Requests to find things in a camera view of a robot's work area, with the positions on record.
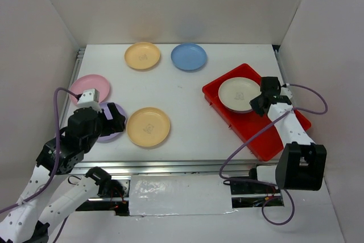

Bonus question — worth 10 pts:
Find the cream plastic plate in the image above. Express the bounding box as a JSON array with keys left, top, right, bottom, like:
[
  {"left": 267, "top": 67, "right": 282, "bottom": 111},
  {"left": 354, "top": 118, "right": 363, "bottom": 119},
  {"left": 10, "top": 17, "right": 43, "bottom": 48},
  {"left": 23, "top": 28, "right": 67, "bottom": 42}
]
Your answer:
[{"left": 218, "top": 77, "right": 260, "bottom": 113}]

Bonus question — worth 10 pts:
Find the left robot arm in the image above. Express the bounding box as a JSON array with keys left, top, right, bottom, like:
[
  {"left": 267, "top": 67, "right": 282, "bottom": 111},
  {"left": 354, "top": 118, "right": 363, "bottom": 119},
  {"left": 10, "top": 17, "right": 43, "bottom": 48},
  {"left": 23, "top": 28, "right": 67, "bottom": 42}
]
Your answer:
[{"left": 1, "top": 103, "right": 126, "bottom": 242}]

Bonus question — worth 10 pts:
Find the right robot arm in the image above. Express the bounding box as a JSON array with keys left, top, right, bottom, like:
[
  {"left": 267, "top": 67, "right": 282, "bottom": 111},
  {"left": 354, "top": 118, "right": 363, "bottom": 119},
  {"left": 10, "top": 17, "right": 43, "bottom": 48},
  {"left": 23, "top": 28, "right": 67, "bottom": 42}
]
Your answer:
[{"left": 250, "top": 76, "right": 327, "bottom": 191}]

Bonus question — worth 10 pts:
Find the red plastic bin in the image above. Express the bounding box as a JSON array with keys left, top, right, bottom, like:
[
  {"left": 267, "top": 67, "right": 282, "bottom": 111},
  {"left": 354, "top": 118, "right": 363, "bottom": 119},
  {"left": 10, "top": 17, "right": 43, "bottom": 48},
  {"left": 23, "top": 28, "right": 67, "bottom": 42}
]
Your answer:
[{"left": 202, "top": 63, "right": 312, "bottom": 162}]

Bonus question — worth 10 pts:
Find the purple plastic plate left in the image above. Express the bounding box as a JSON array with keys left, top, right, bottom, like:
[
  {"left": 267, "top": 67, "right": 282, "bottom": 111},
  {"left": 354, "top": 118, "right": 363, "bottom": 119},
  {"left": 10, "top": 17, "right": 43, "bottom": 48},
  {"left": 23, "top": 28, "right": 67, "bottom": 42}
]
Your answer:
[{"left": 97, "top": 102, "right": 127, "bottom": 143}]

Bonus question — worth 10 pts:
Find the pink plastic plate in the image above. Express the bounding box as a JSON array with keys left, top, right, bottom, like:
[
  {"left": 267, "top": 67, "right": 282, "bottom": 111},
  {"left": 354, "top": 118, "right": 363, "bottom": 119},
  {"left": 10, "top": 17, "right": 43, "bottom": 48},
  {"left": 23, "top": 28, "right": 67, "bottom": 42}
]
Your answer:
[{"left": 70, "top": 74, "right": 110, "bottom": 102}]

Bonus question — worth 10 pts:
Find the yellow plastic plate front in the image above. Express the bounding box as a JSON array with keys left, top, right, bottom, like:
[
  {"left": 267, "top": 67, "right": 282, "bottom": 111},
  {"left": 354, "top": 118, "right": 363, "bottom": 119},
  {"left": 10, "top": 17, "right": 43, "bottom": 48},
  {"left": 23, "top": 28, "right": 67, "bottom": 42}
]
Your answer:
[{"left": 126, "top": 107, "right": 171, "bottom": 148}]

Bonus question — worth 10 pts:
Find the yellow plastic plate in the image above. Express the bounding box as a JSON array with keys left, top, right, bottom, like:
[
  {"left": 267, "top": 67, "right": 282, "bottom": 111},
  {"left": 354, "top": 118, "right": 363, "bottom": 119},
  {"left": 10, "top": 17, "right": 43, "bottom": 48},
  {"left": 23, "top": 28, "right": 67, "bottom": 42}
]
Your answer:
[
  {"left": 126, "top": 107, "right": 171, "bottom": 148},
  {"left": 124, "top": 42, "right": 161, "bottom": 71}
]

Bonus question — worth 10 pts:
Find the blue plastic plate rear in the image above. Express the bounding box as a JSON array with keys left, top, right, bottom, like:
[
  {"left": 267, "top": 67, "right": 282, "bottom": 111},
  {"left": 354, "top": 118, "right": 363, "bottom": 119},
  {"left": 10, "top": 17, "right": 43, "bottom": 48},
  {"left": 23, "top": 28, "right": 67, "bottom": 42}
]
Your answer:
[{"left": 171, "top": 43, "right": 208, "bottom": 72}]

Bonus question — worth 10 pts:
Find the yellow plastic plate rear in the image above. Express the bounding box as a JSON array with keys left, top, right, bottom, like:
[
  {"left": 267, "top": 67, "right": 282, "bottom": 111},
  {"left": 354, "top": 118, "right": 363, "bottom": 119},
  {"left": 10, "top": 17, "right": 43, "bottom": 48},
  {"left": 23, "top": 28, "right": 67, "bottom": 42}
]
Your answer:
[{"left": 124, "top": 42, "right": 161, "bottom": 71}]

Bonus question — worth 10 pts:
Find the white foam board cover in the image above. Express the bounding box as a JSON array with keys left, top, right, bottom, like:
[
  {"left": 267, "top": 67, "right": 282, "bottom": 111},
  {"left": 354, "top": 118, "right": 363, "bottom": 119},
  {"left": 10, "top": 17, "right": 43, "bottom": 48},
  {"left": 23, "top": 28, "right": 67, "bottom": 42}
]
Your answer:
[{"left": 129, "top": 175, "right": 233, "bottom": 216}]

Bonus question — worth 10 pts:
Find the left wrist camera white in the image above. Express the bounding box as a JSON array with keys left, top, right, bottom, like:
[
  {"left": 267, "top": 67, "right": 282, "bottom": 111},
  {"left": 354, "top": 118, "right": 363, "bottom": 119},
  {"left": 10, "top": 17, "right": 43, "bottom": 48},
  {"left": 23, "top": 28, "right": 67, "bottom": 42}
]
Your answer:
[{"left": 77, "top": 89, "right": 101, "bottom": 112}]

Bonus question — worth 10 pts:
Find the aluminium table frame rail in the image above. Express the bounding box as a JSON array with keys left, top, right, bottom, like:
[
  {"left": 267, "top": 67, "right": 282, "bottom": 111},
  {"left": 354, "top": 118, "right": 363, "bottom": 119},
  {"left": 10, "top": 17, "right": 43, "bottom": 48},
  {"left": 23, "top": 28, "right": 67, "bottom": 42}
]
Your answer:
[{"left": 65, "top": 159, "right": 282, "bottom": 176}]

